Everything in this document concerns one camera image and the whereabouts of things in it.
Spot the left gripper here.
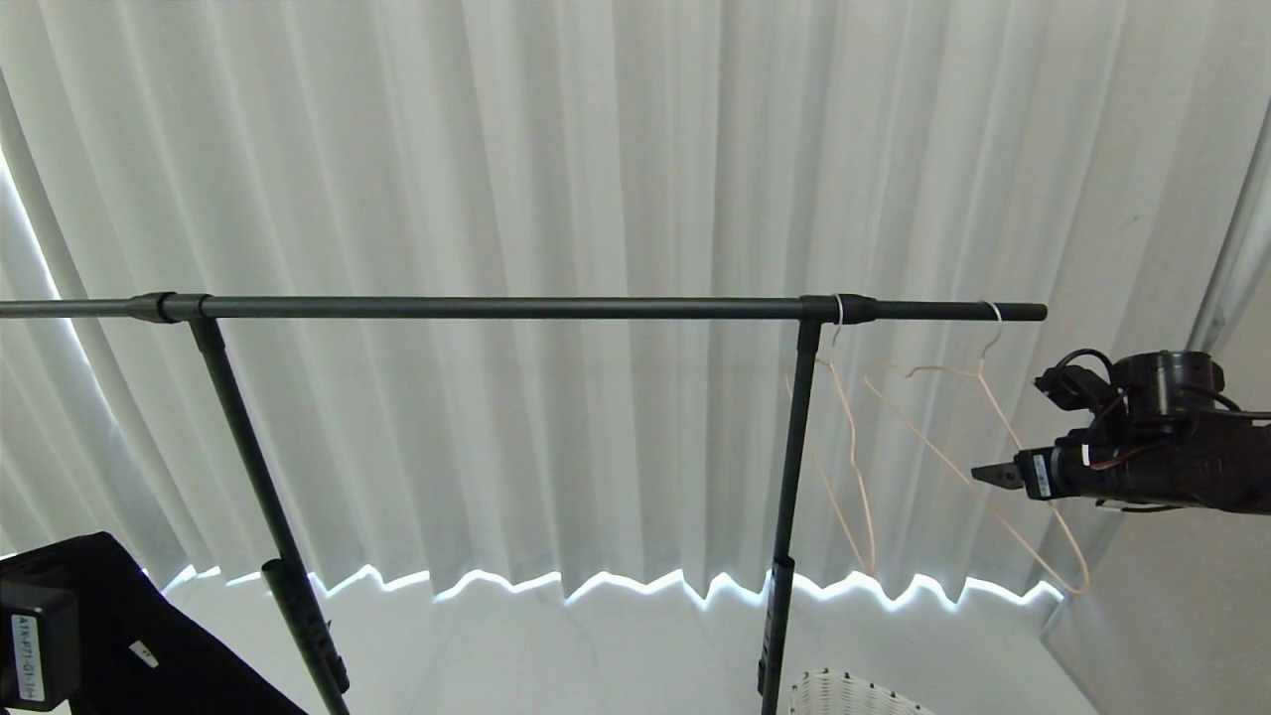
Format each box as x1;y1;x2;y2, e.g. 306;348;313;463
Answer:
0;582;81;712

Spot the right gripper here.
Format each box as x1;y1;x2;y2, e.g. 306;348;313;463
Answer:
1015;409;1253;515

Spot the black garment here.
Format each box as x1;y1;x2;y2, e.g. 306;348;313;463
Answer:
0;531;310;715

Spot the pink clothes hanger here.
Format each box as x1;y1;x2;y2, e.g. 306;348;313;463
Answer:
784;320;881;579
862;301;1092;596

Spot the white laundry basket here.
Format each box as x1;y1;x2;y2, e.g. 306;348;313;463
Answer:
789;668;940;715

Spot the black clothes rack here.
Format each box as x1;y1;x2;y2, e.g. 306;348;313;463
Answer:
0;291;1049;715

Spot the white curtain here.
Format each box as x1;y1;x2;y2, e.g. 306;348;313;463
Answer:
0;0;1271;609

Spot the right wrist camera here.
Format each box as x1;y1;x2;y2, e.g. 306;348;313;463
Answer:
1033;363;1105;413

